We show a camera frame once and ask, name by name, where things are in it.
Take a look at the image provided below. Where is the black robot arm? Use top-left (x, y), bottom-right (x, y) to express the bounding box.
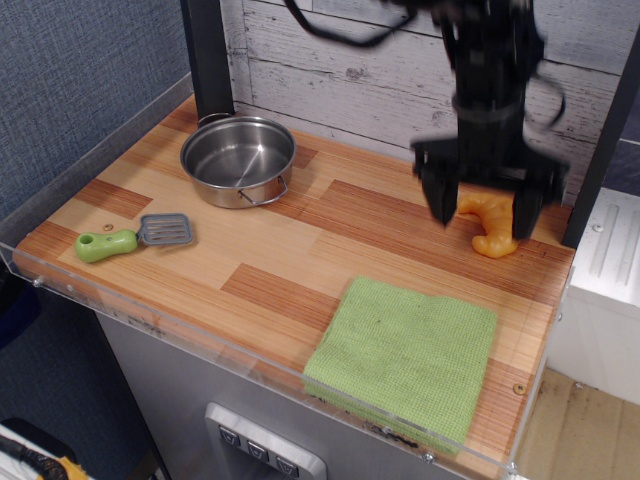
top-left (404, 1), bottom-right (569, 240)

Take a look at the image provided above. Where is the orange plastic toy croissant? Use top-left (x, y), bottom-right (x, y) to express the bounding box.
top-left (458, 193), bottom-right (519, 259)

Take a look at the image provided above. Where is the small stainless steel pot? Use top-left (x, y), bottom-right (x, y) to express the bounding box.
top-left (180, 116), bottom-right (297, 209)

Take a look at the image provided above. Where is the white ribbed side unit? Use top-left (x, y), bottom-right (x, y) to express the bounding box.
top-left (547, 188), bottom-right (639, 404)

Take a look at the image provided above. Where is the dark grey left post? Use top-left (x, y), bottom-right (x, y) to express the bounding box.
top-left (180, 0), bottom-right (235, 118)

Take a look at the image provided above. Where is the green folded cloth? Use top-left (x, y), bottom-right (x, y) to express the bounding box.
top-left (304, 277), bottom-right (497, 455)

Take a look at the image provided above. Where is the dark grey post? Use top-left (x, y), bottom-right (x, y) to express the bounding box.
top-left (561, 31), bottom-right (639, 249)
top-left (180, 0), bottom-right (235, 118)

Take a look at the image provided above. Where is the silver dispenser button panel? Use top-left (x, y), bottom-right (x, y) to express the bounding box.
top-left (205, 402), bottom-right (328, 480)

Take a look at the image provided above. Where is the green handled grey toy spatula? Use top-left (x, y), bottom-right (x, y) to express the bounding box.
top-left (74, 213), bottom-right (194, 263)

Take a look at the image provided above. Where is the clear acrylic table guard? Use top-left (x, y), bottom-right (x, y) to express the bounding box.
top-left (1, 83), bottom-right (574, 479)

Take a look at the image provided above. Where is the dark grey right post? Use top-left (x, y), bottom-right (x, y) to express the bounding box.
top-left (561, 31), bottom-right (639, 249)

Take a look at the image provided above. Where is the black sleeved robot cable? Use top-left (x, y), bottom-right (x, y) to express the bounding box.
top-left (282, 0), bottom-right (419, 49)

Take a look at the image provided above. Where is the grey toy appliance front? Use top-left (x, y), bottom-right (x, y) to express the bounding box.
top-left (98, 315), bottom-right (450, 479)

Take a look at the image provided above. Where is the black braided cable bottom left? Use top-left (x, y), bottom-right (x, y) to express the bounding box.
top-left (0, 433), bottom-right (69, 480)

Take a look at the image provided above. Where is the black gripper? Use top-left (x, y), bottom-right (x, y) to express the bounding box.
top-left (411, 97), bottom-right (569, 240)

